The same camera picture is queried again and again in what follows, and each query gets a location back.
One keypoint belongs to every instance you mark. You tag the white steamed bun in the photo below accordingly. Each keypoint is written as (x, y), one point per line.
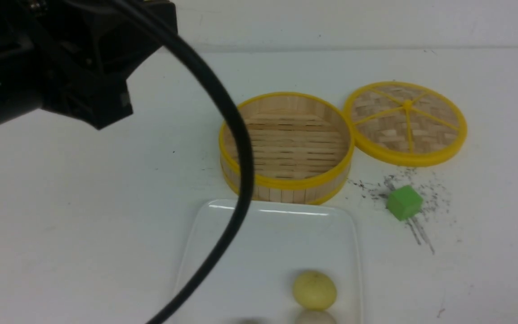
(314, 317)
(248, 321)

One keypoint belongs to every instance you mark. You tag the green cube block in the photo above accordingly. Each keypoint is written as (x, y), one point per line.
(404, 203)

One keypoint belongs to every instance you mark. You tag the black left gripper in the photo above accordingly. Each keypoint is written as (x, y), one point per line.
(70, 57)

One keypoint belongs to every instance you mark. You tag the bamboo steamer lid yellow rim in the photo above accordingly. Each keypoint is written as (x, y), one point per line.
(405, 124)

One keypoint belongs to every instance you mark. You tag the yellow steamed bun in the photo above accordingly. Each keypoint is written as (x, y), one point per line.
(314, 290)

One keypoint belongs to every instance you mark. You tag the white rectangular plate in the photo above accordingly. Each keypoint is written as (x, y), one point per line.
(276, 242)

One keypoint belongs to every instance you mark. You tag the bamboo steamer basket yellow rim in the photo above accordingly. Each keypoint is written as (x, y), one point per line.
(302, 147)

